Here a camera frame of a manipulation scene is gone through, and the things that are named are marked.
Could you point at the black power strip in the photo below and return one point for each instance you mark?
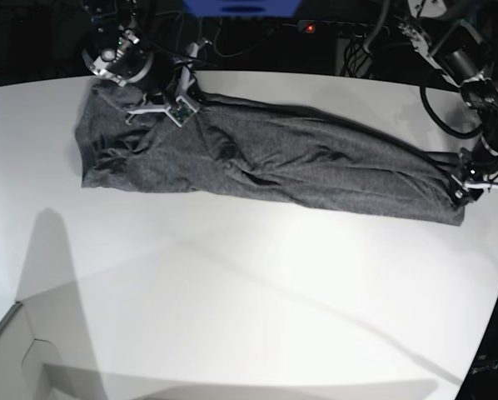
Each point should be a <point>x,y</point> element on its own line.
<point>336,28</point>

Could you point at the white table partition panel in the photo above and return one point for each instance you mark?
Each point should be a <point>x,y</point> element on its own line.
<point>32,368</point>

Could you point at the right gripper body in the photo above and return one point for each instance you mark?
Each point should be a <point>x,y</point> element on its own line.
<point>166,80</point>

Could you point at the blue box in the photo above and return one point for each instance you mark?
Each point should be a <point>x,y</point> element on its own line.
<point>242,8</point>

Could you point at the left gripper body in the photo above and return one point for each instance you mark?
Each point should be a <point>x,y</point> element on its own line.
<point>472,177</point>

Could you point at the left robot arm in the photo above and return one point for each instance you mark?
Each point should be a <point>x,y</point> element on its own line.
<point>443,34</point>

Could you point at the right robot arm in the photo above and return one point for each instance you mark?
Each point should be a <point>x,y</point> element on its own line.
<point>125,54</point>

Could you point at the grey t-shirt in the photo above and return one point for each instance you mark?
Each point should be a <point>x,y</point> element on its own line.
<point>241,148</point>

